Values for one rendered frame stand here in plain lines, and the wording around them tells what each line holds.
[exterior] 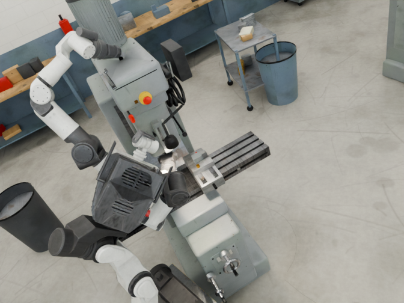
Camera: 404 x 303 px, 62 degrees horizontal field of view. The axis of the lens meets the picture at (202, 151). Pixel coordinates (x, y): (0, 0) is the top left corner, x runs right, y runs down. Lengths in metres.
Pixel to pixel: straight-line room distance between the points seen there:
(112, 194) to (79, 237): 0.23
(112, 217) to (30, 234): 2.39
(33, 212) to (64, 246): 2.18
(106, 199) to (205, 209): 0.89
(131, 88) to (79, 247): 0.72
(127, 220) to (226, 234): 0.86
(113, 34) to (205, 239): 1.30
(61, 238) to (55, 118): 0.49
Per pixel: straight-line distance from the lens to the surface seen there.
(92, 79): 2.60
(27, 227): 3.72
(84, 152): 1.45
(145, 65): 1.58
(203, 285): 2.68
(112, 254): 1.60
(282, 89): 4.14
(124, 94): 1.58
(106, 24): 1.87
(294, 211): 3.12
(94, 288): 3.37
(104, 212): 1.44
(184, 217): 2.17
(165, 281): 2.31
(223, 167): 2.26
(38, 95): 1.48
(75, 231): 1.54
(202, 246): 2.15
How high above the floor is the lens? 2.50
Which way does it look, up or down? 39 degrees down
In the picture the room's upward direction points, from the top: 22 degrees counter-clockwise
